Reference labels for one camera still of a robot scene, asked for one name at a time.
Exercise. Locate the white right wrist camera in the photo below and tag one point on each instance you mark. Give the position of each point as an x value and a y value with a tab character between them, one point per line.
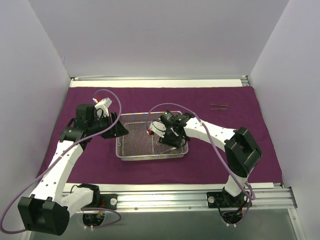
158	128

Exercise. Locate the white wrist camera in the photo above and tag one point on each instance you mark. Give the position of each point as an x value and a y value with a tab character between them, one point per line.
102	106
158	128

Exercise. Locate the wire mesh instrument tray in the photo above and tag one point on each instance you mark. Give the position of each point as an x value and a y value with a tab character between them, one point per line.
138	145

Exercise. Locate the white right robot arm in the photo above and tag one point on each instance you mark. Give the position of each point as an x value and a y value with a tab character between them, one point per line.
237	149

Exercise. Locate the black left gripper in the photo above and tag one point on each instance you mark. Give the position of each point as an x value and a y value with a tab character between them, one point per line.
112	124

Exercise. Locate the steel surgical forceps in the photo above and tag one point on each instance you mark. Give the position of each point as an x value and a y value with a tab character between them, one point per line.
220	105

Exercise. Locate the purple surgical drape cloth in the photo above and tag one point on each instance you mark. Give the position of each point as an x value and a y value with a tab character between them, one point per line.
230	107

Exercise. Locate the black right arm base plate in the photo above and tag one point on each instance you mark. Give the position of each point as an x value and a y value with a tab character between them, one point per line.
222	199

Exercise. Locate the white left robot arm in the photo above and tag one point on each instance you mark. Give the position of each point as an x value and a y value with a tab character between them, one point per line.
46	210

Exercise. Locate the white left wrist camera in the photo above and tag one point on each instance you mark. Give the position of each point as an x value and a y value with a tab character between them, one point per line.
102	106

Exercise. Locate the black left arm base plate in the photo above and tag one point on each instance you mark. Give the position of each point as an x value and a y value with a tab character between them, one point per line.
106	201

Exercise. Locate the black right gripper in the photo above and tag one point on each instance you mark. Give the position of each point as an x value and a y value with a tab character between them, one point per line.
170	138

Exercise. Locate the aluminium front frame rail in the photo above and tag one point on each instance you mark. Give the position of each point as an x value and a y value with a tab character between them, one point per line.
196	200

